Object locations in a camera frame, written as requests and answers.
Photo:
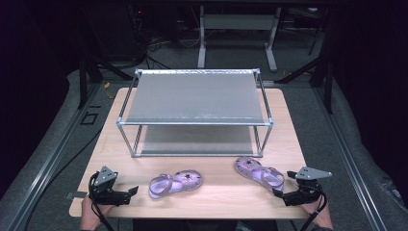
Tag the grey metal table frame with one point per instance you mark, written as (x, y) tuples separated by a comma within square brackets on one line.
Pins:
[(239, 22)]

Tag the black tape square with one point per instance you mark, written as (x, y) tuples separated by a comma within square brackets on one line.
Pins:
[(89, 118)]

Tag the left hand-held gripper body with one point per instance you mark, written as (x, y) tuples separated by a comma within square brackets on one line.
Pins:
[(107, 192)]

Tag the grey metal two-tier shoe rack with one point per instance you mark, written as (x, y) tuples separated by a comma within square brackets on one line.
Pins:
[(195, 96)]

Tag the yellow connector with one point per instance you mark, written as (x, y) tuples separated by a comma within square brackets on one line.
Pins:
[(107, 85)]

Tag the purple sandal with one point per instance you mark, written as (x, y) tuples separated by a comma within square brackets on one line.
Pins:
[(260, 173), (179, 183)]

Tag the person's left hand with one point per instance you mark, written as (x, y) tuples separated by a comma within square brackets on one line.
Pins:
[(91, 215)]

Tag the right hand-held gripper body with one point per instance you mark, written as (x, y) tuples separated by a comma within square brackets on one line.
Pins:
[(304, 191)]

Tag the person's right hand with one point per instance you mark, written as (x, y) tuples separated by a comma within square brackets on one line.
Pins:
[(319, 215)]

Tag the grey tape strip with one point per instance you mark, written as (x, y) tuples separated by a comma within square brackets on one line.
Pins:
[(76, 194)]

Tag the black metal stand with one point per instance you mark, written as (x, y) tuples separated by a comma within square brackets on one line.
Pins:
[(86, 77), (320, 70)]

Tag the aluminium floor rail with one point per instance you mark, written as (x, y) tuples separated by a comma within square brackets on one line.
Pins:
[(349, 160), (48, 163)]

